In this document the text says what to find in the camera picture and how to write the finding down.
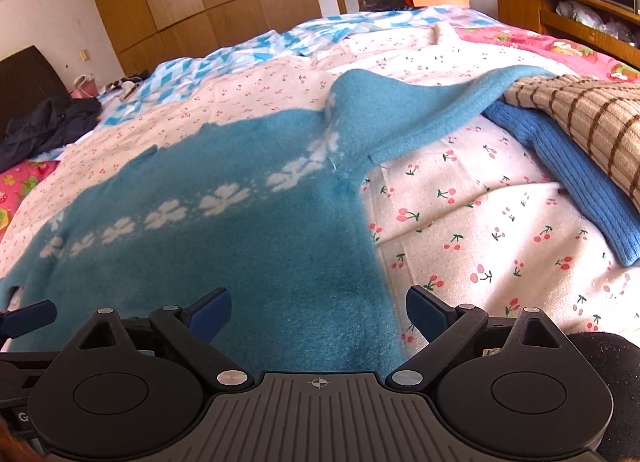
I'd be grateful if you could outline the dark navy jacket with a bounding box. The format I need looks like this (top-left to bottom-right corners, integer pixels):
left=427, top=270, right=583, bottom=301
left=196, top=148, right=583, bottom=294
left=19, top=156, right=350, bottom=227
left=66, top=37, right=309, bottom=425
left=1, top=96, right=102, bottom=171

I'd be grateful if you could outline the wooden side cabinet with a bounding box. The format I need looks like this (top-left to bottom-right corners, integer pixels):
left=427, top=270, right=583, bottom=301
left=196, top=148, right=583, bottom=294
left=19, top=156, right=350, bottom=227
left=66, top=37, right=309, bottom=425
left=497, top=0, right=639, bottom=68

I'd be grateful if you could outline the teal fuzzy sweater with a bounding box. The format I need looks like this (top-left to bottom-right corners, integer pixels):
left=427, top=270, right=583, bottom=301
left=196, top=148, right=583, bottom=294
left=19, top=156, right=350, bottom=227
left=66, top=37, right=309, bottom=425
left=1, top=65, right=537, bottom=375

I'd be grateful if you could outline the dark wooden headboard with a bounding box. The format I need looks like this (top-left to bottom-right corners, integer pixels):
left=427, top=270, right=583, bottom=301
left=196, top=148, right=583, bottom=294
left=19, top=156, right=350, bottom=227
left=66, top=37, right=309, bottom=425
left=0, top=46, right=68, bottom=137

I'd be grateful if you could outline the pink cartoon print bedsheet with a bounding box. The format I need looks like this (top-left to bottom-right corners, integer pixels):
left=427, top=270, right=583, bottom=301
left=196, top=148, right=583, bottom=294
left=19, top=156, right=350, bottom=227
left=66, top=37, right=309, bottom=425
left=456, top=26, right=639, bottom=84

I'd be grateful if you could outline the blue ribbed knit sweater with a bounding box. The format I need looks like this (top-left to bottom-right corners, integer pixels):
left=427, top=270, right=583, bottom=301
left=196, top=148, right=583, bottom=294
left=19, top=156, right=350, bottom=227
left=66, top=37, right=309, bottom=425
left=483, top=101, right=639, bottom=267

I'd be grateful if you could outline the beige brown checked sweater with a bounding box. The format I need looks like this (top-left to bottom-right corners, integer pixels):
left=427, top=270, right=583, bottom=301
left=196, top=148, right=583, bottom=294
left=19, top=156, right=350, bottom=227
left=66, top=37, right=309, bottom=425
left=503, top=75, right=640, bottom=204

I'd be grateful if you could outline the pink cup on nightstand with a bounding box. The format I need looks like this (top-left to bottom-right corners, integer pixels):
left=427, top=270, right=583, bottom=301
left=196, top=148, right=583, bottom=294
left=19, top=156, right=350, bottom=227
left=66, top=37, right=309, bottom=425
left=70, top=74, right=99, bottom=99

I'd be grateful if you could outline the white cherry print sheet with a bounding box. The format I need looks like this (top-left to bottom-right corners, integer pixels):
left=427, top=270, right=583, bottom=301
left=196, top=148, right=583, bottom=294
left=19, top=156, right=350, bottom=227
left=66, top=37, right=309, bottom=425
left=1, top=24, right=639, bottom=341

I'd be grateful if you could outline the blue diamond pattern quilt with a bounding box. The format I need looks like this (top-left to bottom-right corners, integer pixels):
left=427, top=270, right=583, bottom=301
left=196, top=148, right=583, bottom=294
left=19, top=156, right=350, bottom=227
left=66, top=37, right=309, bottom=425
left=99, top=4, right=499, bottom=127

